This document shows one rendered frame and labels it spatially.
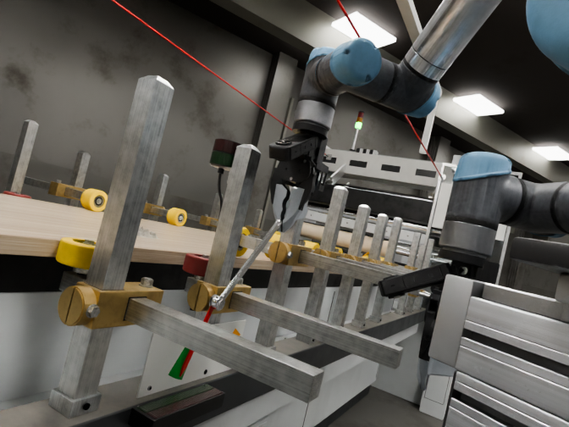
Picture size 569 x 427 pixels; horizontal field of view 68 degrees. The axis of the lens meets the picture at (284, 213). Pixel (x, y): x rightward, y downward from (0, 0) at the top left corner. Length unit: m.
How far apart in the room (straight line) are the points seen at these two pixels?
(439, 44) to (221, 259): 0.52
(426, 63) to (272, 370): 0.56
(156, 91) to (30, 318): 0.44
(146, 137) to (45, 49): 4.80
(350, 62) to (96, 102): 4.73
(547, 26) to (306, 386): 0.38
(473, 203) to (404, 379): 2.87
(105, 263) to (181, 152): 4.95
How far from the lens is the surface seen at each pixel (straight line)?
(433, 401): 3.33
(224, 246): 0.78
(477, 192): 0.67
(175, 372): 0.77
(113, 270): 0.61
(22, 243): 0.72
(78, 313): 0.59
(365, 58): 0.75
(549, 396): 0.43
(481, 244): 0.66
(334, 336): 0.73
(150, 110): 0.60
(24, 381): 0.88
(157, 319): 0.59
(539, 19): 0.37
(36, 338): 0.86
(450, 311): 0.48
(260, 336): 1.03
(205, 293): 0.77
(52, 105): 5.28
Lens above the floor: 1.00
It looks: 2 degrees up
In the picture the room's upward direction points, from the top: 14 degrees clockwise
